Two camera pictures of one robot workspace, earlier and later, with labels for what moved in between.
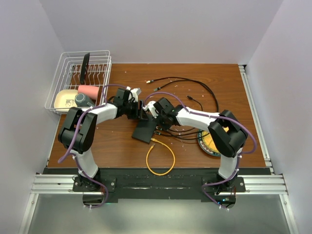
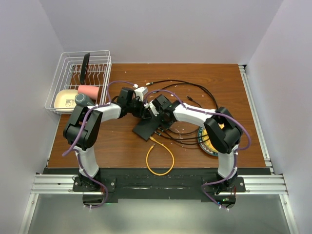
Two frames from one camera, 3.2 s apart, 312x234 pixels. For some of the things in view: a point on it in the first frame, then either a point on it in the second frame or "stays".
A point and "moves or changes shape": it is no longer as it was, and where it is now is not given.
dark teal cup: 81,100 stays
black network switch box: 145,129 moves or changes shape
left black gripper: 142,114 stays
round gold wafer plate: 207,143 stays
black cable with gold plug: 191,79 → 179,81
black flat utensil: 84,70 stays
